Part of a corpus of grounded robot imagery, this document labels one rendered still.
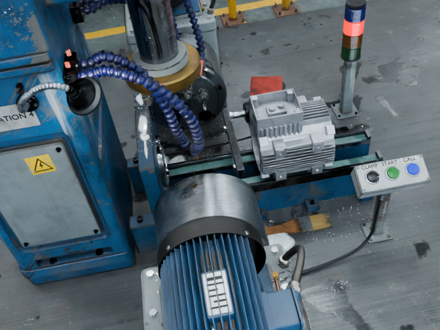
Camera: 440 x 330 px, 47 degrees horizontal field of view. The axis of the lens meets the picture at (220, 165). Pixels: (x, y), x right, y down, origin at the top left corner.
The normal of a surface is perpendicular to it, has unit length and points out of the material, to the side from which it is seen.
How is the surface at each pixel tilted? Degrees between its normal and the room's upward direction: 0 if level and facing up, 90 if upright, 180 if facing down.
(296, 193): 90
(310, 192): 90
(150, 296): 0
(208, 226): 3
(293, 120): 90
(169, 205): 40
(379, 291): 0
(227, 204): 21
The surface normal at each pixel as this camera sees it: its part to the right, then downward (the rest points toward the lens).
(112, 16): -0.10, -0.69
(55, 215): 0.16, 0.70
